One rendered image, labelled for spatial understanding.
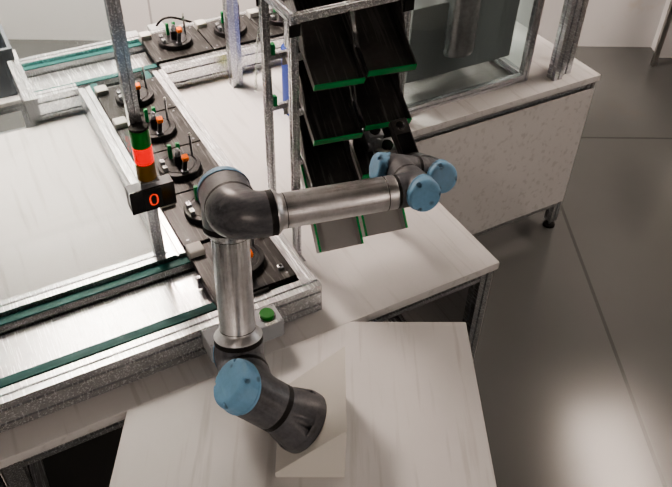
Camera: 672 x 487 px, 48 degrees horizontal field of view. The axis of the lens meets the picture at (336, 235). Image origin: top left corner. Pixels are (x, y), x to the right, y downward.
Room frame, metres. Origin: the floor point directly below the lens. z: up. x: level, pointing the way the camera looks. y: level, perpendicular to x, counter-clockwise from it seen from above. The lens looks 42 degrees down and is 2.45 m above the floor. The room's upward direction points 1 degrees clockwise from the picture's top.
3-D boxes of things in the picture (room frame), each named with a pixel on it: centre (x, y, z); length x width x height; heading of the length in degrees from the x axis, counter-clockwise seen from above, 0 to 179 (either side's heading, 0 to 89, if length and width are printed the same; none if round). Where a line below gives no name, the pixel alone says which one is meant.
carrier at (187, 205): (1.77, 0.40, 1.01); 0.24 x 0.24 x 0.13; 30
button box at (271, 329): (1.32, 0.24, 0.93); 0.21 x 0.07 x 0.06; 120
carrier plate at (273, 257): (1.54, 0.27, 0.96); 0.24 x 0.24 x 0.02; 30
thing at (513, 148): (2.89, -0.47, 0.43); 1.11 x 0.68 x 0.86; 120
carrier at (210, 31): (2.97, 0.47, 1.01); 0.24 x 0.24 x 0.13; 30
